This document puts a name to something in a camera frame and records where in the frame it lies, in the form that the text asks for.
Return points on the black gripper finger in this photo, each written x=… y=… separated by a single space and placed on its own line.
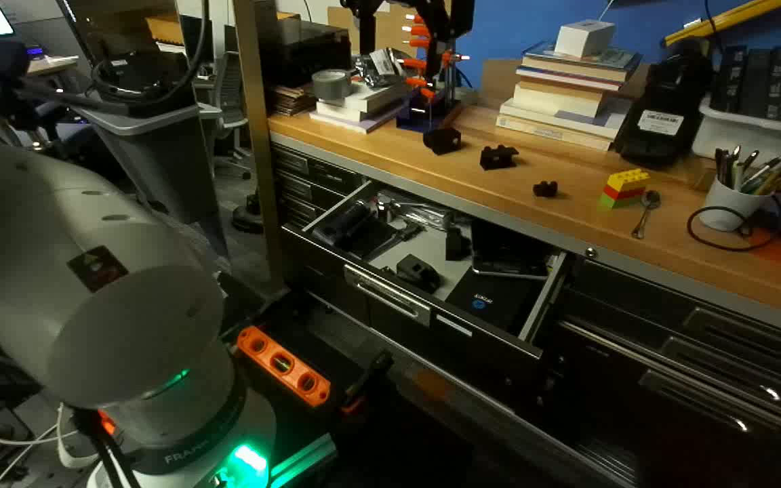
x=360 y=24
x=446 y=17

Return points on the chunky black plastic part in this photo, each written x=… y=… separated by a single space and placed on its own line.
x=497 y=156

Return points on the black metal drawer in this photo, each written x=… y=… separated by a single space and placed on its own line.
x=391 y=301

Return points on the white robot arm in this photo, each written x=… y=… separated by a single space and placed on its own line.
x=66 y=272

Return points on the upright black drawer item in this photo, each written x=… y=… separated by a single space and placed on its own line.
x=455 y=243

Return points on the black drawer cabinet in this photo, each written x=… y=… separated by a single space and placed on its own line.
x=678 y=381

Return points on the crinkled foil packets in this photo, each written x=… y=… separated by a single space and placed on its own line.
x=378 y=68

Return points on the black printer box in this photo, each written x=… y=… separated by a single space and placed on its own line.
x=303 y=51

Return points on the silver metal bowl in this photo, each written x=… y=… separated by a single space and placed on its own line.
x=329 y=86

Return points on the white book stack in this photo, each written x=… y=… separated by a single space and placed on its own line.
x=367 y=99

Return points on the lilac flat board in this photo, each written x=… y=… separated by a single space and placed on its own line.
x=354 y=124

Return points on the small white box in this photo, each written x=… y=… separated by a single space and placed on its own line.
x=583 y=38

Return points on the thick white book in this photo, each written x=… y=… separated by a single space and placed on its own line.
x=561 y=95

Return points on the dark cover book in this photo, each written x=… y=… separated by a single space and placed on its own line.
x=581 y=60

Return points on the wide pale book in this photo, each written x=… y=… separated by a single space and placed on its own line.
x=556 y=125

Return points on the office chair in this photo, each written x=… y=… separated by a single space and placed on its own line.
x=230 y=118

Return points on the black rectangular case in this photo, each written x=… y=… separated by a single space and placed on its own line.
x=354 y=226

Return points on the grey side table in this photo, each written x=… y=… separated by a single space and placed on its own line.
x=161 y=152

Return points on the colourful toy brick stack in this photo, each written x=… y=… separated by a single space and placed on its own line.
x=625 y=188

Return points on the small black block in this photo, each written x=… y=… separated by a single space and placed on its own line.
x=417 y=272

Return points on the metal spoon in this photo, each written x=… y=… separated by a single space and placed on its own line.
x=645 y=211

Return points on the yellow spirit level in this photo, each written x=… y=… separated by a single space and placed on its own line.
x=724 y=21

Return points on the black ribbed case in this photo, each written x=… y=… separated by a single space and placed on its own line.
x=726 y=78
x=771 y=82

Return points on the dark blue flat box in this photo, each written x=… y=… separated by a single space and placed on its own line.
x=500 y=301

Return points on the white plastic bin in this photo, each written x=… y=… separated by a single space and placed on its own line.
x=752 y=136

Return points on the white pen cup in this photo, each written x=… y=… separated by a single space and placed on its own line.
x=729 y=204

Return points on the bundle of pens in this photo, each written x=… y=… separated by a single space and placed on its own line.
x=752 y=170

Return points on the orange spirit level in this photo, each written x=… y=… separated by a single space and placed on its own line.
x=283 y=365

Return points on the blue wall panel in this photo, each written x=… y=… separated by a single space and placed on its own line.
x=515 y=29

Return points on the beige upright post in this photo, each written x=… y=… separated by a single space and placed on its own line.
x=255 y=136

